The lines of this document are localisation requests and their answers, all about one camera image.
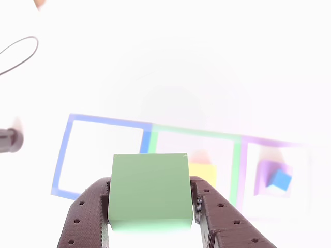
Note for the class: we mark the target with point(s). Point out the green square frame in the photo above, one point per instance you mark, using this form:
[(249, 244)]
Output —
[(236, 168)]

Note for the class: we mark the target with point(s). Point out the blue square frame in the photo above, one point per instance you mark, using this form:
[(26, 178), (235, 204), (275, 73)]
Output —
[(60, 160)]

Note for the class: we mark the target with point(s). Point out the black camera tripod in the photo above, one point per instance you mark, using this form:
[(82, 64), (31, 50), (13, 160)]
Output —
[(11, 140)]

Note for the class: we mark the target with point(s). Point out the purple square frame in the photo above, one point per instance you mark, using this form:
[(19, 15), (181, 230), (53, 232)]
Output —
[(243, 168)]

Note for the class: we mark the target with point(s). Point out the orange block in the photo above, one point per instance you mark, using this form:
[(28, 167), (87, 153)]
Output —
[(204, 173)]

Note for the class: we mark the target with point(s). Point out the purple flat block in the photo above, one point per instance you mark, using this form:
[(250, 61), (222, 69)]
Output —
[(262, 175)]

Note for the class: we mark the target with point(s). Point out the small blue cube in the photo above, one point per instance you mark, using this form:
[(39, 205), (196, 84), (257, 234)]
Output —
[(282, 179)]

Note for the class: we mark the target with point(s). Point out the green cube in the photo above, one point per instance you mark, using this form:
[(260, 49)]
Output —
[(150, 186)]

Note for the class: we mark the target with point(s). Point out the tan wooden post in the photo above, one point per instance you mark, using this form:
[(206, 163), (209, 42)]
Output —
[(40, 3)]

